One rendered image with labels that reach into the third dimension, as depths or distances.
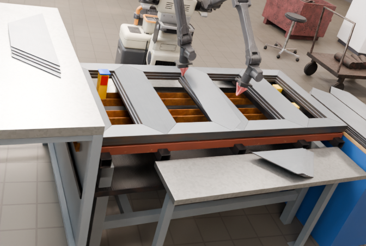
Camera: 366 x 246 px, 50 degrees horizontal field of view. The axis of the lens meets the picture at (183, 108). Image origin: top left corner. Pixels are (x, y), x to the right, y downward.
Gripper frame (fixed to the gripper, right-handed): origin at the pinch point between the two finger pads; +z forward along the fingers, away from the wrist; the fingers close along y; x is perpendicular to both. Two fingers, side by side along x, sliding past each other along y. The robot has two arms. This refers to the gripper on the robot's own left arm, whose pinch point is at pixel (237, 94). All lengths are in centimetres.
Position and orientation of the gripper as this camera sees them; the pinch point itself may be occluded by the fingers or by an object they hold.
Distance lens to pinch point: 244.7
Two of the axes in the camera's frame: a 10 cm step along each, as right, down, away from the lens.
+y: 8.2, 1.8, 5.4
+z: -4.3, 8.3, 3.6
